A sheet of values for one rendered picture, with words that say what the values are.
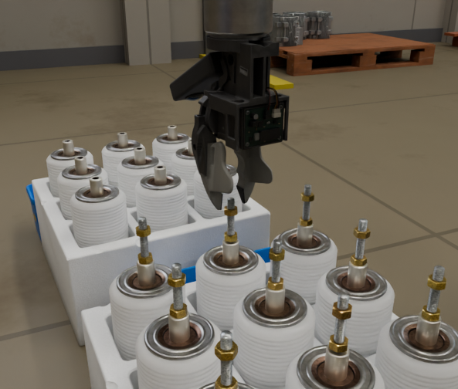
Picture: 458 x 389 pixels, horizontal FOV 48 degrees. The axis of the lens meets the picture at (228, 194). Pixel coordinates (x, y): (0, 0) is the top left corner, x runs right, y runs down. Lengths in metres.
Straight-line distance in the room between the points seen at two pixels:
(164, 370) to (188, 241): 0.43
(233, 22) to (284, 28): 2.99
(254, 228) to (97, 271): 0.31
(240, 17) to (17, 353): 0.70
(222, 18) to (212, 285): 0.33
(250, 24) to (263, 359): 0.36
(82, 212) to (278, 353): 0.45
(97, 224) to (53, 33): 2.93
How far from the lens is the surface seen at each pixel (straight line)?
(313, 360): 0.55
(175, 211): 0.94
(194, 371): 0.55
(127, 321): 0.66
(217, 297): 0.69
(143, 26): 3.70
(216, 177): 0.62
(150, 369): 0.56
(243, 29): 0.56
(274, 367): 0.61
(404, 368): 0.58
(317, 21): 3.97
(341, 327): 0.50
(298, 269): 0.73
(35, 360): 0.98
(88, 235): 0.92
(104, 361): 0.67
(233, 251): 0.69
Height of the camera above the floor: 0.61
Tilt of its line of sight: 24 degrees down
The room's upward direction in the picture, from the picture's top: straight up
